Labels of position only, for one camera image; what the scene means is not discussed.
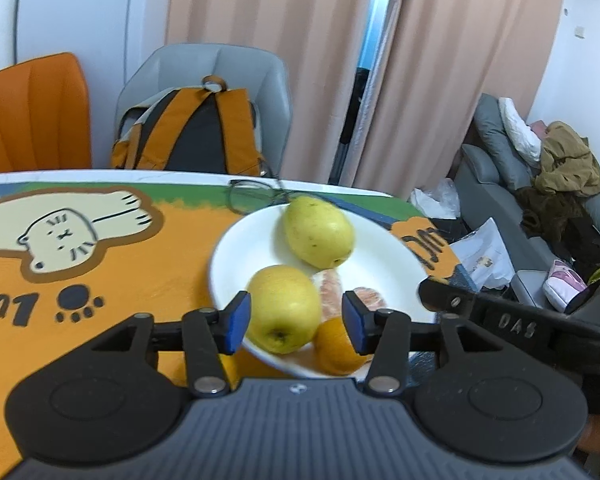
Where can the large orange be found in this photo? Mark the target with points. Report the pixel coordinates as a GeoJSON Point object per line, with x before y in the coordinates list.
{"type": "Point", "coordinates": [332, 350]}

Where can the pink and white pouch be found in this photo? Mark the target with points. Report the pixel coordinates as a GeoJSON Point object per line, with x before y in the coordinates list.
{"type": "Point", "coordinates": [562, 285]}

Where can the white plate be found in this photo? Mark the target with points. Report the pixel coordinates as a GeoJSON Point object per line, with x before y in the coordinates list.
{"type": "Point", "coordinates": [380, 270]}

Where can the white plastic bag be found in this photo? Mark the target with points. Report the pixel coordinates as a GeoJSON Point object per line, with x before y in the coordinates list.
{"type": "Point", "coordinates": [485, 255]}
{"type": "Point", "coordinates": [437, 197]}

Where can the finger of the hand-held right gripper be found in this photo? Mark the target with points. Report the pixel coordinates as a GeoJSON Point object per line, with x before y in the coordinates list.
{"type": "Point", "coordinates": [445, 300]}

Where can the grey sofa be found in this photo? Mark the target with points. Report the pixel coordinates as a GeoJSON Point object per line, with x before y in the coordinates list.
{"type": "Point", "coordinates": [490, 160]}

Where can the beige curtain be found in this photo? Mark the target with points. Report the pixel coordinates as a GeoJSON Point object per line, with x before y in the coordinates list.
{"type": "Point", "coordinates": [455, 70]}
{"type": "Point", "coordinates": [270, 60]}

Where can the olive jacket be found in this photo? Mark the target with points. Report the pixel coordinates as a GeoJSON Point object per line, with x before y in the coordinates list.
{"type": "Point", "coordinates": [570, 160]}

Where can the orange chair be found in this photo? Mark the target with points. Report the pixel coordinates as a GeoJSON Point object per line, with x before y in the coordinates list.
{"type": "Point", "coordinates": [30, 115]}

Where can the orange and grey backpack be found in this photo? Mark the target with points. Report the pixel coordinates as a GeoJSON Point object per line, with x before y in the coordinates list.
{"type": "Point", "coordinates": [195, 130]}

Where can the colourful cartoon table mat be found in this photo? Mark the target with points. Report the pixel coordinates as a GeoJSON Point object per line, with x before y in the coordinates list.
{"type": "Point", "coordinates": [145, 270]}

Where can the dark clothes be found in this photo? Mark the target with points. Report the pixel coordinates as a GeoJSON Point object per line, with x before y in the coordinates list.
{"type": "Point", "coordinates": [555, 220]}

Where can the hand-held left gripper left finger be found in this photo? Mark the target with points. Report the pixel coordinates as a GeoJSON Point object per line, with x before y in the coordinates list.
{"type": "Point", "coordinates": [237, 322]}

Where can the round yellow pear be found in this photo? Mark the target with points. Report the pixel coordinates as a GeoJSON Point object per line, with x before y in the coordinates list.
{"type": "Point", "coordinates": [282, 307]}

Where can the white pillow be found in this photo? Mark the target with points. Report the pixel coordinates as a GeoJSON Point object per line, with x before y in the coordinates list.
{"type": "Point", "coordinates": [520, 130]}

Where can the white wall socket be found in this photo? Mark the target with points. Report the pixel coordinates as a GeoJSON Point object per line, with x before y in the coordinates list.
{"type": "Point", "coordinates": [580, 31]}

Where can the eyeglasses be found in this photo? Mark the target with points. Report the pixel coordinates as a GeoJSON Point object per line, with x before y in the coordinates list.
{"type": "Point", "coordinates": [252, 195]}

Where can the grey chair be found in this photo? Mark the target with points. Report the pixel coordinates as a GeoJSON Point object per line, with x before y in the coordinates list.
{"type": "Point", "coordinates": [205, 62]}

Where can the oval yellow pear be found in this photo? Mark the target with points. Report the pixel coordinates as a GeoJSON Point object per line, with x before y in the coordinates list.
{"type": "Point", "coordinates": [317, 230]}

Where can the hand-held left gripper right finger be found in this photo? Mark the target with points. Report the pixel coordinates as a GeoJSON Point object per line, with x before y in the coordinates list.
{"type": "Point", "coordinates": [356, 322]}

